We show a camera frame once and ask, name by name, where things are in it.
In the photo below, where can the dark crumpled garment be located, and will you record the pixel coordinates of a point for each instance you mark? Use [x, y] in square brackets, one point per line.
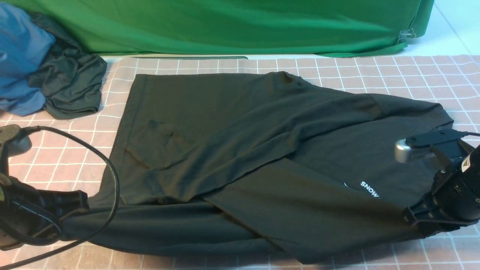
[69, 77]

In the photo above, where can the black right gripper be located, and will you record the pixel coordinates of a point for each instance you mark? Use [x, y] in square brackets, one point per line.
[452, 203]

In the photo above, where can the dark gray long-sleeve shirt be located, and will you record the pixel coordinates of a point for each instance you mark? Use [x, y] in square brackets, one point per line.
[227, 163]

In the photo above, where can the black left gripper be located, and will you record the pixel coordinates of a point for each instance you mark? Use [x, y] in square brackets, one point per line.
[30, 216]

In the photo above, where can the pink checkered tablecloth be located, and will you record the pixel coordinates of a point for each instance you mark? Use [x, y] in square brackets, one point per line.
[54, 162]

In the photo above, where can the green backdrop cloth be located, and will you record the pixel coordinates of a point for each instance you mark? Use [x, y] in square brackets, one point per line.
[330, 28]

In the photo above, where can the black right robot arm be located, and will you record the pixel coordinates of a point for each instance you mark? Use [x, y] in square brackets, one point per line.
[459, 163]

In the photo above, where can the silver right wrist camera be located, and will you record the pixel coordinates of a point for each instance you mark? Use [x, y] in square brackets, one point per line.
[441, 143]

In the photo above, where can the blue crumpled garment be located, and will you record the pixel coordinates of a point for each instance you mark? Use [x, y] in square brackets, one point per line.
[23, 47]

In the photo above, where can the metal binder clip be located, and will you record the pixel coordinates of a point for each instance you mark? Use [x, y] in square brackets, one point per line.
[406, 35]

